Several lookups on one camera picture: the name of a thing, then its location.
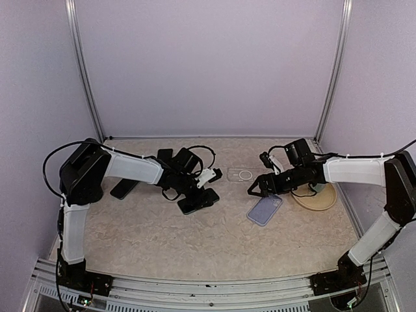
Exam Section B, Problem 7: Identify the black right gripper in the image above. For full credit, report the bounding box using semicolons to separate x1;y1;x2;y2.
248;164;305;197

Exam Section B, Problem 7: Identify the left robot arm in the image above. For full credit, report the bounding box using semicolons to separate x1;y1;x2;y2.
59;138;222;289

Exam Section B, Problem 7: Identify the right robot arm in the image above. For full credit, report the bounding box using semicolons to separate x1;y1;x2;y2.
248;138;415;289

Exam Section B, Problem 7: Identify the clear case upper horizontal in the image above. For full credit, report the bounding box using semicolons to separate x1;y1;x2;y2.
227;168;261;182

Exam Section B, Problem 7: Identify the lavender phone case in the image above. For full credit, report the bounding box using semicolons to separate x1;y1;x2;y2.
246;195;283;227

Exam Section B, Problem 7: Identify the beige round plate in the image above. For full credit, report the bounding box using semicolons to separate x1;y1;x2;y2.
291;183;337;211

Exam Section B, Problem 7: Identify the light blue cup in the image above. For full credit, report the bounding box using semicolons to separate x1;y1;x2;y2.
308;183;326;193

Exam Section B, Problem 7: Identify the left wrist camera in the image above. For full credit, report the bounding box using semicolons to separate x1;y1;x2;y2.
196;168;223;189

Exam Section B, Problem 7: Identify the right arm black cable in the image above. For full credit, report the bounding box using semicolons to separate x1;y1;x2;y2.
268;138;416;199

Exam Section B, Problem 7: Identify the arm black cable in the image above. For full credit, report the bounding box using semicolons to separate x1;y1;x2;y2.
42;139;217;202
268;138;416;199

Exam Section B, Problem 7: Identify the right aluminium frame post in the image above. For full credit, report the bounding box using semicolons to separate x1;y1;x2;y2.
314;0;353;144

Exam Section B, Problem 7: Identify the aluminium frame post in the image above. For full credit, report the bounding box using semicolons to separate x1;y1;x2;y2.
65;0;106;142
314;0;353;144

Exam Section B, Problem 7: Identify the front aluminium rail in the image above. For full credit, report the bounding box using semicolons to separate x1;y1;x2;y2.
22;256;400;312

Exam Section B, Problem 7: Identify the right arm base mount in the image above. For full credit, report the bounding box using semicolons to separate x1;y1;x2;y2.
309;252;367;296

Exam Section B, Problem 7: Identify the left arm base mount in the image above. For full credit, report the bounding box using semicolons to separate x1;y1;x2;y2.
57;248;114;297

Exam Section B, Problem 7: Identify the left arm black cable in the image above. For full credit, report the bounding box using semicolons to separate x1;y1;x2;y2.
42;139;217;202

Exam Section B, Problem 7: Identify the left aluminium frame post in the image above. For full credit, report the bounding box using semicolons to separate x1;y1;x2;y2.
65;0;106;142

